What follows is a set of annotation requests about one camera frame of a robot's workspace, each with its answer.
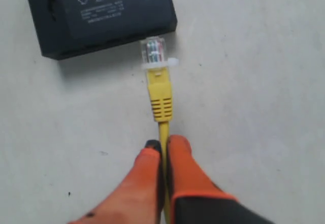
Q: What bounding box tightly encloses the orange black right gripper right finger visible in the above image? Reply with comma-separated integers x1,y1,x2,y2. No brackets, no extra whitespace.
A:
167,135,271,223

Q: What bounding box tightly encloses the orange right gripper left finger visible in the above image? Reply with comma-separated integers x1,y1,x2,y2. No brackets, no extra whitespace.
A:
71,140,163,223

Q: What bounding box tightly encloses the yellow ethernet cable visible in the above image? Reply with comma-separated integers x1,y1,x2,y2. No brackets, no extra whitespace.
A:
141,35,179,224

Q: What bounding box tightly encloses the small black electronic box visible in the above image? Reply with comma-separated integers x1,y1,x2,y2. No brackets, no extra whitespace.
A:
28,0,177,60

